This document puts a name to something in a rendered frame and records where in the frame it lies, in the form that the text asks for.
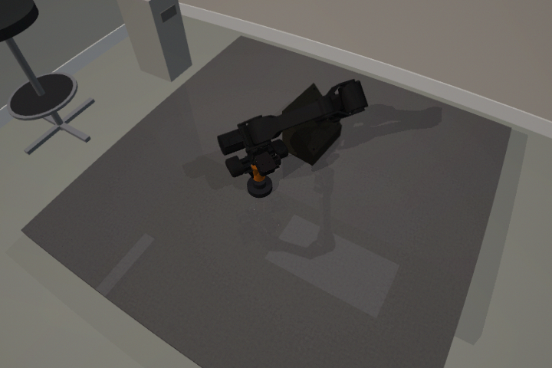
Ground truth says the orange tapered knob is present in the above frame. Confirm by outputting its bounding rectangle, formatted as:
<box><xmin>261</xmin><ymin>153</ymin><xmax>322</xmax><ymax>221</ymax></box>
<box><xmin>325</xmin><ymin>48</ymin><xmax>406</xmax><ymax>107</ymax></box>
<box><xmin>251</xmin><ymin>165</ymin><xmax>265</xmax><ymax>182</ymax></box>

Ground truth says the dark round pedestal with short shaft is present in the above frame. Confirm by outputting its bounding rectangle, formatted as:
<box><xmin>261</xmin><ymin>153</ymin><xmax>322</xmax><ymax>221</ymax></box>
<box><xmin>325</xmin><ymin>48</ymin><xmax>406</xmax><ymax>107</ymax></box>
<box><xmin>247</xmin><ymin>176</ymin><xmax>272</xmax><ymax>198</ymax></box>

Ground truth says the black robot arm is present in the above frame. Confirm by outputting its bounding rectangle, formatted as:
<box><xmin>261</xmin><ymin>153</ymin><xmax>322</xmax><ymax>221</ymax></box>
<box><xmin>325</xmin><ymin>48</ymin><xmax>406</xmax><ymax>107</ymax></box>
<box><xmin>217</xmin><ymin>79</ymin><xmax>368</xmax><ymax>176</ymax></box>

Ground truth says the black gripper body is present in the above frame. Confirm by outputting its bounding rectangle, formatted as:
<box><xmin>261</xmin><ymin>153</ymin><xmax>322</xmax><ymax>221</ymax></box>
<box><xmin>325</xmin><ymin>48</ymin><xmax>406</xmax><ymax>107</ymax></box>
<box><xmin>225</xmin><ymin>139</ymin><xmax>288</xmax><ymax>177</ymax></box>

